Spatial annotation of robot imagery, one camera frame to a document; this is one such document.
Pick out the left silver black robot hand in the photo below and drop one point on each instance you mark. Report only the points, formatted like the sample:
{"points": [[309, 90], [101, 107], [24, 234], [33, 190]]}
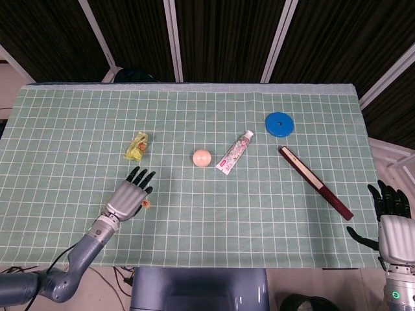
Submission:
{"points": [[126, 201]]}

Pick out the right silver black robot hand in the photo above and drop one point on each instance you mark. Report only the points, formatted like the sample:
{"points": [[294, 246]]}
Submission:
{"points": [[397, 239]]}

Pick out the wooden chess piece red character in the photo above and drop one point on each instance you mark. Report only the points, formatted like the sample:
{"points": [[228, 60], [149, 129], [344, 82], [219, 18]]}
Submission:
{"points": [[146, 204]]}

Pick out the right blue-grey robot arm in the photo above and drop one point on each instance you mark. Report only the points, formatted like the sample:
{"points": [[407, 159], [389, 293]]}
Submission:
{"points": [[400, 291]]}

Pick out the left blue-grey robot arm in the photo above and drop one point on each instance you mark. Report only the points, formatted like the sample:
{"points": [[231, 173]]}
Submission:
{"points": [[81, 249]]}

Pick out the green yellow snack packet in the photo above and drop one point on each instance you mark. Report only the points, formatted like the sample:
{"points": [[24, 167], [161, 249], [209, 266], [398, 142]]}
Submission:
{"points": [[137, 147]]}

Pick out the peach coloured ball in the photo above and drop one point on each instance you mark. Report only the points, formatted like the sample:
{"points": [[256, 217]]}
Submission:
{"points": [[202, 158]]}

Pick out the dark red long box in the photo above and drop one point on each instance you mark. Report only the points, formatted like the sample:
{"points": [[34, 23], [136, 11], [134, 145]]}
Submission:
{"points": [[316, 183]]}

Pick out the green white-grid tablecloth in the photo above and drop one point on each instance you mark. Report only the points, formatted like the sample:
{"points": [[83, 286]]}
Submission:
{"points": [[227, 210]]}

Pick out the black round bin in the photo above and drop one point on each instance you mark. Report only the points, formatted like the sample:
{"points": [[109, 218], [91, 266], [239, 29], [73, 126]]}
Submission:
{"points": [[308, 304]]}

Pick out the blue-grey robot torso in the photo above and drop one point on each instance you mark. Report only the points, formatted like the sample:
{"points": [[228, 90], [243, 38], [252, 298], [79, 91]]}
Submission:
{"points": [[197, 288]]}

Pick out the floral white toothpaste tube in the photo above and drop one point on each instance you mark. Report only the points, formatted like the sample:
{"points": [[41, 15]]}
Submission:
{"points": [[235, 154]]}

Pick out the black rounded object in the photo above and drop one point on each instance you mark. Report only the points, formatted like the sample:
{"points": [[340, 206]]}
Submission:
{"points": [[134, 76]]}

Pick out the blue round disc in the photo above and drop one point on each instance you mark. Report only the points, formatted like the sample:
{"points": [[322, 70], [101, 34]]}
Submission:
{"points": [[279, 124]]}

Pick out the white partition frame post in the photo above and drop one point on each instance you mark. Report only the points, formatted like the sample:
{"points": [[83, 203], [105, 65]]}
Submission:
{"points": [[172, 32], [389, 77], [281, 32], [16, 66], [97, 32]]}

